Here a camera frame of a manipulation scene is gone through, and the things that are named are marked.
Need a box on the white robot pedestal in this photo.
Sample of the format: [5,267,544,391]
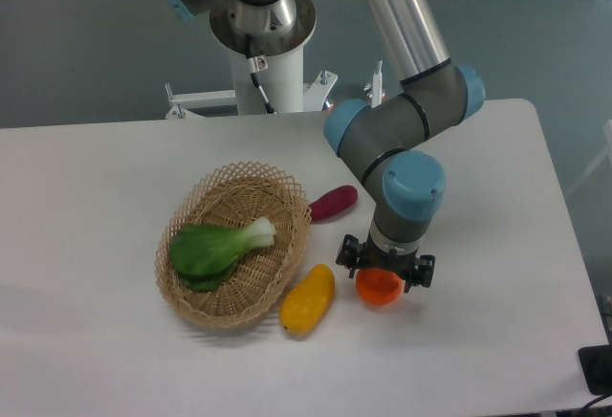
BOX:
[165,0,338,119]

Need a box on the black device at table edge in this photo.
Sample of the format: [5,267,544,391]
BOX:
[578,344,611,395]

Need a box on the woven wicker basket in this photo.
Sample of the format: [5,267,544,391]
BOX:
[155,162,311,329]

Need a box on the yellow mango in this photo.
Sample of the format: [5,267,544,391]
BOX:
[279,264,336,336]

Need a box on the black cable on pedestal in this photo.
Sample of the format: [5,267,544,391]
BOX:
[244,33,276,115]

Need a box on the purple sweet potato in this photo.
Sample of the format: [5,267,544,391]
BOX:
[310,185,359,222]

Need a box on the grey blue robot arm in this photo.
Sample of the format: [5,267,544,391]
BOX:
[168,0,485,288]

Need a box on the green bok choy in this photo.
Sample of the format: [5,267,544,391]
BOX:
[168,217,276,293]

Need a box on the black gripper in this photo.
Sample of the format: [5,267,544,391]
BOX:
[336,234,436,294]

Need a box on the white levelling foot bracket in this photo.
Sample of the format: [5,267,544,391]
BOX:
[363,59,386,107]

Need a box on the orange fruit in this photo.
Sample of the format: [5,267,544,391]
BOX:
[356,268,404,306]

